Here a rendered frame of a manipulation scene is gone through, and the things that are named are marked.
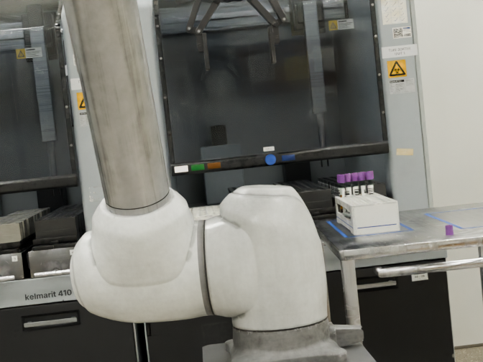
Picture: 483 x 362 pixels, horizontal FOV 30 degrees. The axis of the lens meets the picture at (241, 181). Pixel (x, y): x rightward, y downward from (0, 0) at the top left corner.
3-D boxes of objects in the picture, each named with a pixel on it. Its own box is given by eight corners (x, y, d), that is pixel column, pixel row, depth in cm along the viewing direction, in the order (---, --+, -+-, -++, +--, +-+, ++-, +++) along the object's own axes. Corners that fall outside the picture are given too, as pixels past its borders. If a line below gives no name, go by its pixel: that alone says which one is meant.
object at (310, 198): (333, 209, 252) (330, 188, 252) (333, 210, 250) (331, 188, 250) (291, 214, 252) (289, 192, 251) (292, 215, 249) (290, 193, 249)
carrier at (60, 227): (79, 237, 248) (77, 215, 248) (78, 238, 246) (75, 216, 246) (37, 242, 248) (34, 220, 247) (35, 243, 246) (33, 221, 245)
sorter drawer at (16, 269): (21, 252, 306) (17, 225, 306) (62, 248, 307) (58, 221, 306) (-32, 288, 233) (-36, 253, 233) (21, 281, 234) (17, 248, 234)
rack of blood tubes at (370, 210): (336, 221, 221) (334, 196, 221) (376, 217, 221) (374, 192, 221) (354, 235, 191) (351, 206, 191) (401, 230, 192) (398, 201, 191)
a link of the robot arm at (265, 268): (332, 326, 136) (318, 182, 135) (213, 337, 137) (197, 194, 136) (327, 304, 152) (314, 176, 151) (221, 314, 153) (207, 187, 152)
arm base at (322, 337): (374, 358, 137) (371, 322, 136) (229, 376, 135) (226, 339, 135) (353, 332, 155) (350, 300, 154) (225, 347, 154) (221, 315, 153)
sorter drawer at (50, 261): (65, 247, 307) (62, 221, 306) (106, 243, 308) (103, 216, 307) (27, 281, 234) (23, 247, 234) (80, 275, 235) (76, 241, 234)
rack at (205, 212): (186, 230, 254) (184, 208, 254) (221, 226, 255) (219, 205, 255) (185, 242, 225) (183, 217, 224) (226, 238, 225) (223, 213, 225)
